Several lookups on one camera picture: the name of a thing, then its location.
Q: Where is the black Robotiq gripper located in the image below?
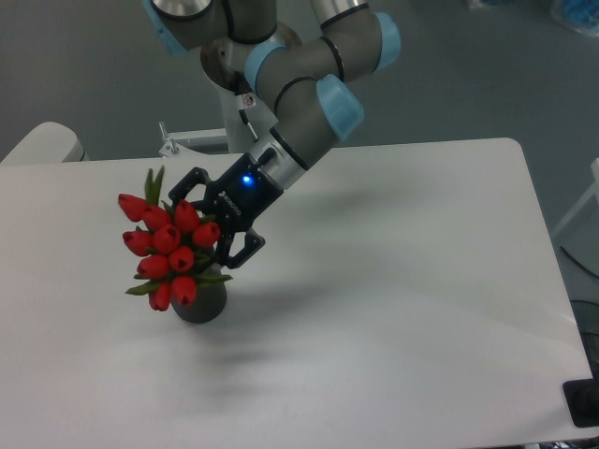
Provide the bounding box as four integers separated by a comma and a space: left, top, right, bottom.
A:
168, 154, 284, 269

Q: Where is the red tulip bouquet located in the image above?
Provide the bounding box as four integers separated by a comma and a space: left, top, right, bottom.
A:
118, 168, 231, 311

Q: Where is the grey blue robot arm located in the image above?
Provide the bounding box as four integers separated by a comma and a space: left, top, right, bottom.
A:
143, 1, 402, 269

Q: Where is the black ribbed cylindrical vase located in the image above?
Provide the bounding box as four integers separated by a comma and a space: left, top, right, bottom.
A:
169, 253, 227, 324

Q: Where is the white chair back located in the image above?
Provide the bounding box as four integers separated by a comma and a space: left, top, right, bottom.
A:
1, 122, 90, 167

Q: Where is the white furniture leg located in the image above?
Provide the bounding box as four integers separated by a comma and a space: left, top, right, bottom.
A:
549, 159, 598, 247

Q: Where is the black device at table edge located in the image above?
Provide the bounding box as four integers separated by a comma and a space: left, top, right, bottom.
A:
562, 379, 598, 428

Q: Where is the clear bag with blue items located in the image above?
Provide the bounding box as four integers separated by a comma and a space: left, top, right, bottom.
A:
550, 0, 598, 37

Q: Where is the white metal base frame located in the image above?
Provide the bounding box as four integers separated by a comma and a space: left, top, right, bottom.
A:
158, 122, 229, 158

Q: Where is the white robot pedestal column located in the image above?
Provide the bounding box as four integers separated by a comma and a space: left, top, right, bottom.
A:
200, 27, 300, 153

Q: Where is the black cable on pedestal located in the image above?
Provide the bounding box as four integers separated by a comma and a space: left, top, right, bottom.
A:
233, 70, 261, 144

